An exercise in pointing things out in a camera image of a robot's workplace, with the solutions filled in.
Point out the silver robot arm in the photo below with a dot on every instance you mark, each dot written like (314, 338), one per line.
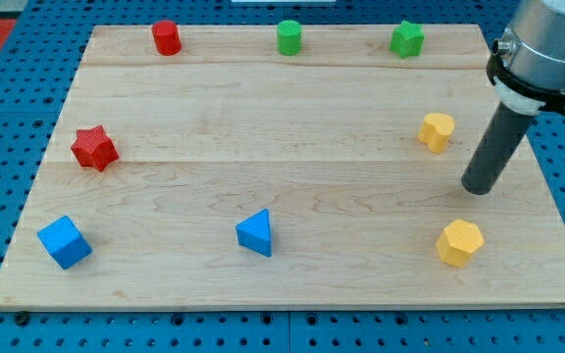
(527, 63)

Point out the wooden board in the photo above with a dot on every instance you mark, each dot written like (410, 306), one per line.
(326, 140)

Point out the green star block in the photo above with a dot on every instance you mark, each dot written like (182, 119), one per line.
(407, 40)

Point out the red star block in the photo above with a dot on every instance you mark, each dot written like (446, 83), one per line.
(93, 148)

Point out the blue triangle block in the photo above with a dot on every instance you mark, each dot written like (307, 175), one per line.
(255, 234)

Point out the green cylinder block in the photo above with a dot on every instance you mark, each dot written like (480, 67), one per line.
(289, 37)

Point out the yellow heart block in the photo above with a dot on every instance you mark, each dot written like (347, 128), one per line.
(435, 131)

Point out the red cylinder block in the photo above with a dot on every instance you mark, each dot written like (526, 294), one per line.
(166, 37)

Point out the yellow hexagon block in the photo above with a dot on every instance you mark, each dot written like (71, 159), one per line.
(459, 242)

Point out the blue cube block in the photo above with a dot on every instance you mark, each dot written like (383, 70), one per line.
(64, 242)

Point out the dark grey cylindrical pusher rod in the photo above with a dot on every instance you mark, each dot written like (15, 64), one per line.
(502, 137)

